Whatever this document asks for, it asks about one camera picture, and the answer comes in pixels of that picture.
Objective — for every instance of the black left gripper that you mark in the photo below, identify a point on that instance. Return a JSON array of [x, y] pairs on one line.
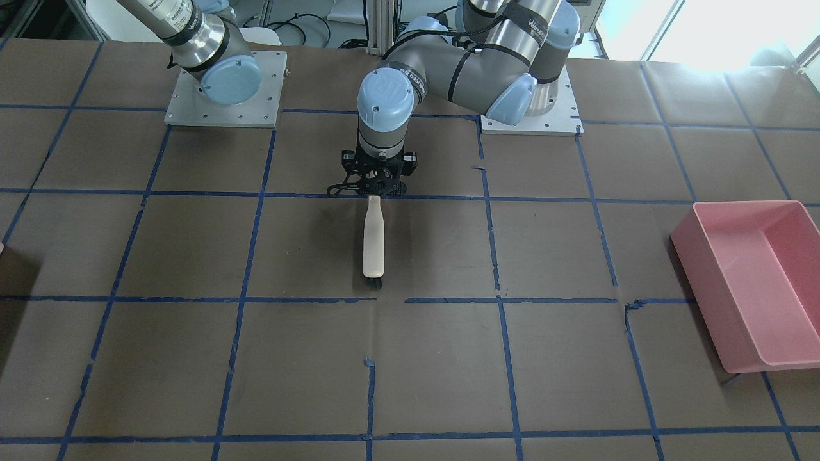
[[349, 161]]

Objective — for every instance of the beige hand brush black bristles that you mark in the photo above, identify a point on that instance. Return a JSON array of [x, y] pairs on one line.
[[374, 244]]

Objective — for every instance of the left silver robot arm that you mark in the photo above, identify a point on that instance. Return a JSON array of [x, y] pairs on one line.
[[504, 61]]

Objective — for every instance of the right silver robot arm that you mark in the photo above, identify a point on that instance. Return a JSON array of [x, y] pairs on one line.
[[208, 45]]

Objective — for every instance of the pink plastic bin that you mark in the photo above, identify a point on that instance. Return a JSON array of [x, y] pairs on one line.
[[753, 267]]

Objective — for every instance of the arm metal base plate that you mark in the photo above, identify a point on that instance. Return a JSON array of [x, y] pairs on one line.
[[553, 111], [241, 91]]

